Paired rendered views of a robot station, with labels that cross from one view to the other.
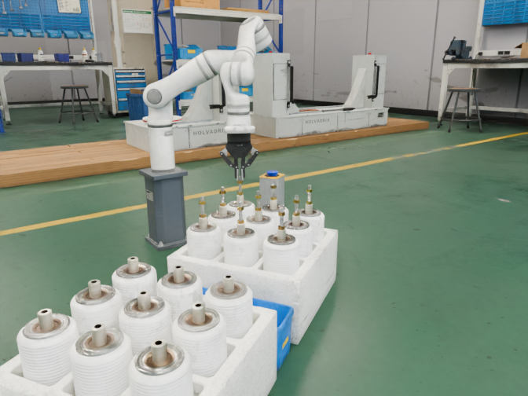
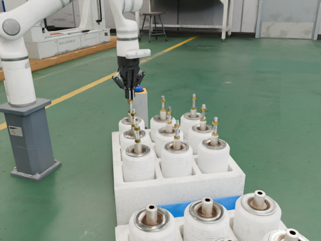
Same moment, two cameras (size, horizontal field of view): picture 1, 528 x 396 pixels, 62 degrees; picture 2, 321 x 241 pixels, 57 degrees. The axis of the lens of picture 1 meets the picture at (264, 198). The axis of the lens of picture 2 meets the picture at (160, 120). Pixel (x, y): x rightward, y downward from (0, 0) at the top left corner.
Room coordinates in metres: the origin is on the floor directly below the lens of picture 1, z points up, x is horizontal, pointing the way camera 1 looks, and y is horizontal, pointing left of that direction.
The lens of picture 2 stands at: (0.47, 0.54, 0.67)
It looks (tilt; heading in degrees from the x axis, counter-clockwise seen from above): 22 degrees down; 327
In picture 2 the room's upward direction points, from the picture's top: 1 degrees counter-clockwise
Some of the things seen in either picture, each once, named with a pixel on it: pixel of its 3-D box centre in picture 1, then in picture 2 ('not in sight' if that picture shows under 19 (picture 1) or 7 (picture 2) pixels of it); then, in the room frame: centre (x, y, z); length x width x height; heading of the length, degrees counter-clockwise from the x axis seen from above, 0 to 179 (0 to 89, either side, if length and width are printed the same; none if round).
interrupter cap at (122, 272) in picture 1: (133, 270); (152, 218); (0.88, 0.29, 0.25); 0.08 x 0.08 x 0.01
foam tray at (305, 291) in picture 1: (258, 269); (169, 172); (1.22, 0.02, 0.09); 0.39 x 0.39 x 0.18; 67
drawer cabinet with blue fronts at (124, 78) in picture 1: (126, 91); not in sight; (6.70, 2.06, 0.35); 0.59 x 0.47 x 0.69; 36
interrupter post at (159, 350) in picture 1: (159, 351); not in sight; (0.58, 0.16, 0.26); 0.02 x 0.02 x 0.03
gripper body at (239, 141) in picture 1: (239, 143); (128, 66); (1.37, 0.08, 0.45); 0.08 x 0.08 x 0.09
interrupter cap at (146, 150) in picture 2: (203, 227); (138, 150); (1.16, 0.17, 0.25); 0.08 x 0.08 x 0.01
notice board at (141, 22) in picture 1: (137, 21); not in sight; (7.39, 1.97, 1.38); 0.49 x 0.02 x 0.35; 126
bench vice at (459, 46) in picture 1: (458, 49); not in sight; (5.19, -2.20, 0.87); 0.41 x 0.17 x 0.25; 126
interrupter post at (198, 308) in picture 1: (198, 313); (291, 239); (0.69, 0.12, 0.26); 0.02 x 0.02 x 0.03
